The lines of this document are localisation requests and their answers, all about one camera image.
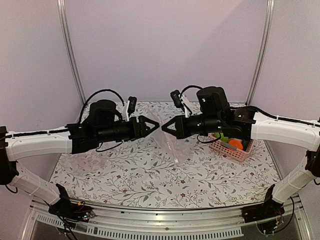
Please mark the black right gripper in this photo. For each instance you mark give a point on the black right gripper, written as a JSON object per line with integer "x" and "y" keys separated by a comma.
{"x": 181, "y": 132}

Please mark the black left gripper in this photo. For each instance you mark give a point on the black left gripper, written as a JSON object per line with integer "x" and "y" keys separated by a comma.
{"x": 143, "y": 130}

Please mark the clear zip top bag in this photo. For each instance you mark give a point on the clear zip top bag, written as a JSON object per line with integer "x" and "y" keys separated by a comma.
{"x": 154, "y": 152}

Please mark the green toy apple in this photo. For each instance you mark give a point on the green toy apple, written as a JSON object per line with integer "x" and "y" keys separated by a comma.
{"x": 220, "y": 136}

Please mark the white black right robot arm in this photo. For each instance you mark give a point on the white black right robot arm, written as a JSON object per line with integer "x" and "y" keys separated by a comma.
{"x": 252, "y": 123}

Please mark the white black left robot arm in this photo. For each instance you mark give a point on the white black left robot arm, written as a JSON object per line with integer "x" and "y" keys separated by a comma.
{"x": 104, "y": 123}

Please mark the floral patterned table mat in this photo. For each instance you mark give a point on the floral patterned table mat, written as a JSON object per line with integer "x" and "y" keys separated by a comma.
{"x": 207, "y": 180}

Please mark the pink perforated plastic basket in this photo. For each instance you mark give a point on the pink perforated plastic basket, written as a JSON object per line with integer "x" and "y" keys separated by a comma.
{"x": 228, "y": 150}

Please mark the orange toy fruit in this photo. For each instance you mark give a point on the orange toy fruit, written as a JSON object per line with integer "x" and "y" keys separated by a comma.
{"x": 236, "y": 143}

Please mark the dark green toy cucumber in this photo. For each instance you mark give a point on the dark green toy cucumber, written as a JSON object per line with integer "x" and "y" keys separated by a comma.
{"x": 247, "y": 145}

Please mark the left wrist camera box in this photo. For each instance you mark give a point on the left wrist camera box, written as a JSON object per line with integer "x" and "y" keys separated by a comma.
{"x": 132, "y": 101}

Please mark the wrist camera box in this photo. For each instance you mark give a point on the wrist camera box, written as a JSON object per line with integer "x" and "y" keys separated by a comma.
{"x": 175, "y": 96}
{"x": 132, "y": 101}

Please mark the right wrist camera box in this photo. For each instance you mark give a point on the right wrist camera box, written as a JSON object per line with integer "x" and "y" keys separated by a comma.
{"x": 175, "y": 96}

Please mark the aluminium front frame rail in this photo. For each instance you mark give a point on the aluminium front frame rail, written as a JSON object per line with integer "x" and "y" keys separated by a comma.
{"x": 117, "y": 222}

